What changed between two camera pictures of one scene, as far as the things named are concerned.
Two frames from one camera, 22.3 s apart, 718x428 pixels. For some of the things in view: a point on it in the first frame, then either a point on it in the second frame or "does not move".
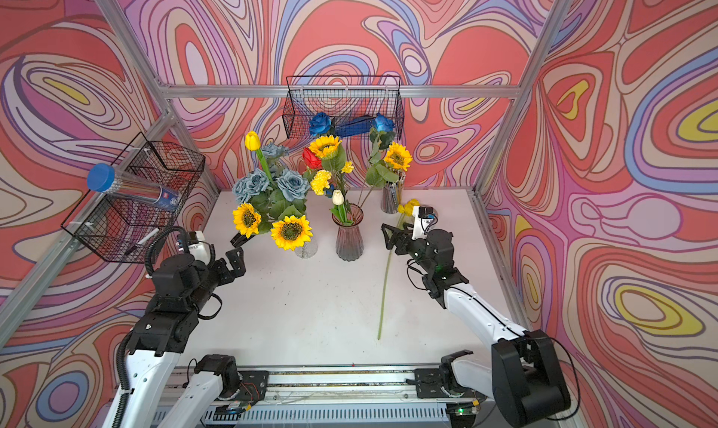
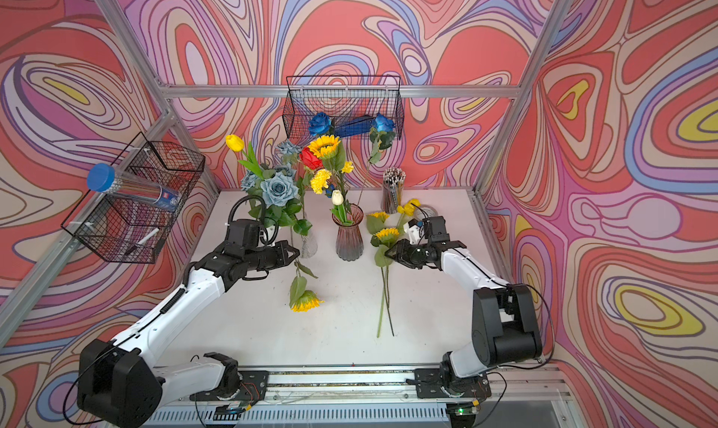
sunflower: (397, 158) -> (380, 243)
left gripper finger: (239, 239) -> (281, 249)
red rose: (310, 160) does not move
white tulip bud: (337, 200) does not move
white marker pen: (142, 240) does not move
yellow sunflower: (292, 232) -> (300, 300)
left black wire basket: (125, 228) does not move
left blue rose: (320, 123) does not move
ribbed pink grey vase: (350, 244) does not move
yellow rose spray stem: (405, 208) does not move
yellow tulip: (252, 142) -> (237, 144)
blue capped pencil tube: (103, 178) does not move
